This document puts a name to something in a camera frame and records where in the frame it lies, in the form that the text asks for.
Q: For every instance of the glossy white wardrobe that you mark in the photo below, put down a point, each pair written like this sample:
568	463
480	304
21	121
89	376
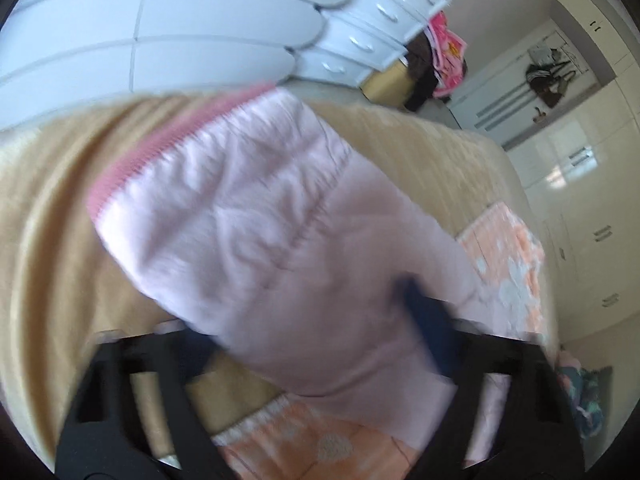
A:
590	185

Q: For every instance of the white chest of drawers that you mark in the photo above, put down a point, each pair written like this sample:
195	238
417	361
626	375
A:
370	25

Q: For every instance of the pink printed cloth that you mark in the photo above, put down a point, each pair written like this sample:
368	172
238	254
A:
447	50

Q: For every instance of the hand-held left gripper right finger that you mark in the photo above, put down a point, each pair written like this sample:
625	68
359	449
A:
425	320

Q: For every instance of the white petal-shaped headboard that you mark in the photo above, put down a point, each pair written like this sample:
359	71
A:
200	25

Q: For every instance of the teal and pink quilt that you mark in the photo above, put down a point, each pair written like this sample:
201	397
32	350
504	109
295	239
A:
585	395

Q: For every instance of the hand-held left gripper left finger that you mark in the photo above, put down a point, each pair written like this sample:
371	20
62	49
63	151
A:
196	360

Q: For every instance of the dark clothes pile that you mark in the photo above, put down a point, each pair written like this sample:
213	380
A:
422	85

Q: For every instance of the yellow box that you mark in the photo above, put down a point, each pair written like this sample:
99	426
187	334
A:
385	82

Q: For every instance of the orange patterned blanket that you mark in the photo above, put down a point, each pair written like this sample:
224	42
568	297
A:
510	270

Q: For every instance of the bed with beige sheet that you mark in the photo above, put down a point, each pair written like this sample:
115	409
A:
50	210

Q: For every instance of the hanging dark bags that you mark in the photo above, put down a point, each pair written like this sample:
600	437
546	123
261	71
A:
550	77

